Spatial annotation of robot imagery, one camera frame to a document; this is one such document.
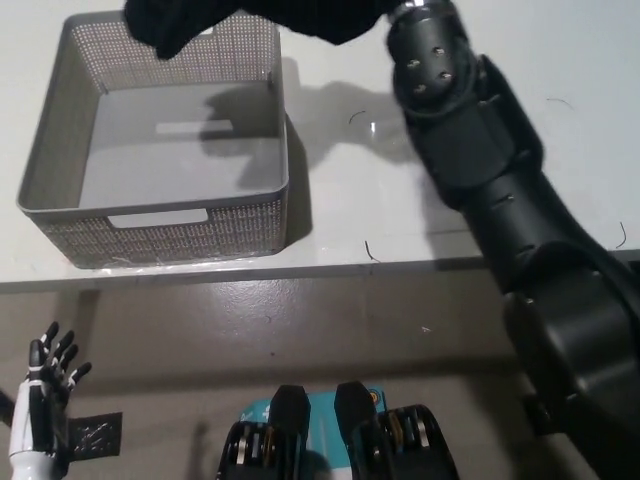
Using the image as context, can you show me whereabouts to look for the grey perforated plastic basket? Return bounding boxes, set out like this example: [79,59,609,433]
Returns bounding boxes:
[15,10,291,271]

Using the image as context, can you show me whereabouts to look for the black t-shirt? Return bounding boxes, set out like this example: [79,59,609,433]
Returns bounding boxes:
[122,0,397,61]

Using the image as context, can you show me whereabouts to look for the black ribbed robot body block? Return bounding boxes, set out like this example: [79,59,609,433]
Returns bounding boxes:
[214,383,312,480]
[333,381,460,480]

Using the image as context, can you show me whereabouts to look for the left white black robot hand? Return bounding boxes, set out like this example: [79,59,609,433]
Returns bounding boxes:
[9,321,94,458]

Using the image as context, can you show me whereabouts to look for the black floor tape patch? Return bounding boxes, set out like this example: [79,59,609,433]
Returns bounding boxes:
[64,411,124,459]
[522,389,557,437]

